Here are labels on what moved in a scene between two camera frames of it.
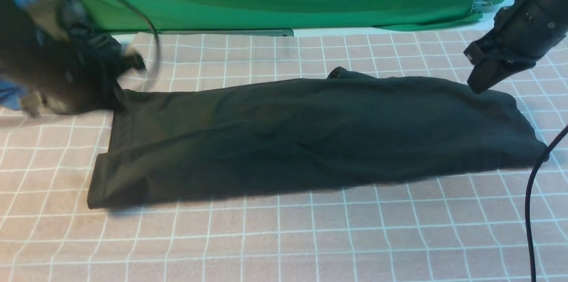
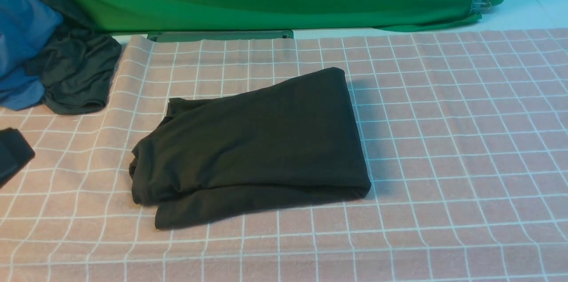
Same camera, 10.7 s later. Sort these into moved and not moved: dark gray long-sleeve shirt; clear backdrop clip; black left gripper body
Moved: black left gripper body; dark gray long-sleeve shirt
Not moved: clear backdrop clip
